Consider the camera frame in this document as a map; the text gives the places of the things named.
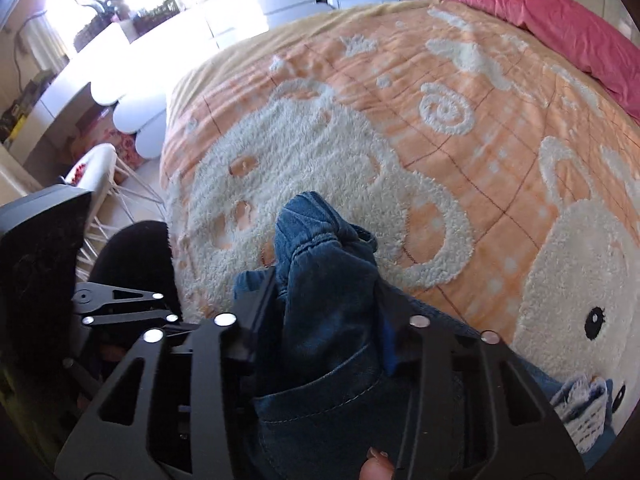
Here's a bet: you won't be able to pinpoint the orange plush bear blanket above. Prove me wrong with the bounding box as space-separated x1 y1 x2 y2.
160 0 639 430

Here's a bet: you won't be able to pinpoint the pink duvet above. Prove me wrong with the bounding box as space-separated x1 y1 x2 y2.
452 0 639 119

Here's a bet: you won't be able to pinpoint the blue denim pants with lace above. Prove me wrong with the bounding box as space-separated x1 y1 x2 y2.
232 192 615 479

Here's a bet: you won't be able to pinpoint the person's right hand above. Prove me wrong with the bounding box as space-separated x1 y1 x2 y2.
359 448 395 480

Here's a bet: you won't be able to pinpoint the white chair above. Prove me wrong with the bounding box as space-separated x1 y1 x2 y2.
62 143 166 278

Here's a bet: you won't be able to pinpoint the white cloud shaped desk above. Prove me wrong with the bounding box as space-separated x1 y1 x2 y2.
9 0 329 164

